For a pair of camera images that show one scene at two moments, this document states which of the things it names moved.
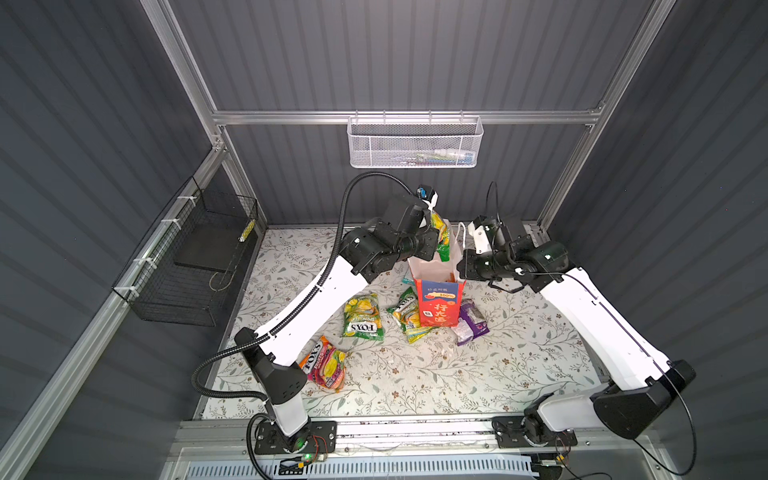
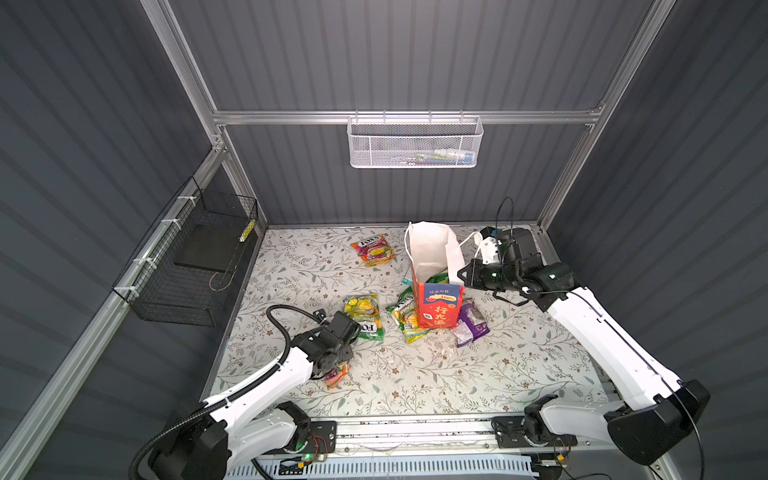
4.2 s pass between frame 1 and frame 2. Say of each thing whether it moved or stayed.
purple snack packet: stayed
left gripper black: moved
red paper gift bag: stayed
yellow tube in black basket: stayed
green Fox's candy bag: stayed
